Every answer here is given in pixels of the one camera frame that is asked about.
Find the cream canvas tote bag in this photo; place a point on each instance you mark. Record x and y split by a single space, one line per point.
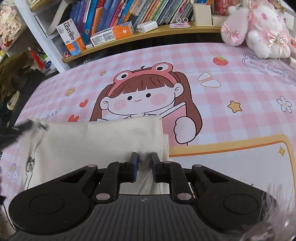
92 141

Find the bunch of pens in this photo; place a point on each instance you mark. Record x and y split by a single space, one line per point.
39 52

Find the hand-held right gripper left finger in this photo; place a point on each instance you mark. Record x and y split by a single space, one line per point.
133 166

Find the cream wristwatch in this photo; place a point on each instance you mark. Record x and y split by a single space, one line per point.
12 100

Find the row of colourful books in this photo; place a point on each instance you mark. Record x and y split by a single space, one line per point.
138 11

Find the long white and orange box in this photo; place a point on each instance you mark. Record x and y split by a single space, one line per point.
112 33

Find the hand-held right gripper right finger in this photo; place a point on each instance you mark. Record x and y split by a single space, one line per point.
155 166

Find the wooden bookshelf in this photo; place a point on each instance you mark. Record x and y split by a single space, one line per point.
138 37

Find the white jar with blue label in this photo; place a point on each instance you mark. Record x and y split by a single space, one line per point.
48 64

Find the pale fuzzy fringe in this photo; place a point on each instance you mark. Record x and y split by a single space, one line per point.
277 220

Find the small pink scissors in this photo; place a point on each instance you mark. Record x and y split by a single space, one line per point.
181 22

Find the olive brown cloth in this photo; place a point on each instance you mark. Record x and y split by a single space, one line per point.
11 71

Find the upright white and orange box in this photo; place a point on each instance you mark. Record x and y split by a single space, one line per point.
70 37

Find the red bottle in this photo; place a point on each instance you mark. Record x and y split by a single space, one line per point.
34 56

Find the small cream holder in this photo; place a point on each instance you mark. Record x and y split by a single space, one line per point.
218 19

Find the pink checked cartoon desk mat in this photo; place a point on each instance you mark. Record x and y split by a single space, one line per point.
219 92

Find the white shelf frame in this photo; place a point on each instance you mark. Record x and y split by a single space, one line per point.
39 39

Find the pink flower decoration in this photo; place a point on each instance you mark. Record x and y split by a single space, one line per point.
9 25

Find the thick red books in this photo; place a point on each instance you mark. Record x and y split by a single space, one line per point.
226 7

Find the white charger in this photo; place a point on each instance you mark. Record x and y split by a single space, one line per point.
146 26

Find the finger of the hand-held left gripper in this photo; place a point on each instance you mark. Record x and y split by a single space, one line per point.
20 128

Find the pink and white plush bunny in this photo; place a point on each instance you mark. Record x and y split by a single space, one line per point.
261 30

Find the cream pen holder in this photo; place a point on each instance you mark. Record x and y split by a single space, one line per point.
202 14

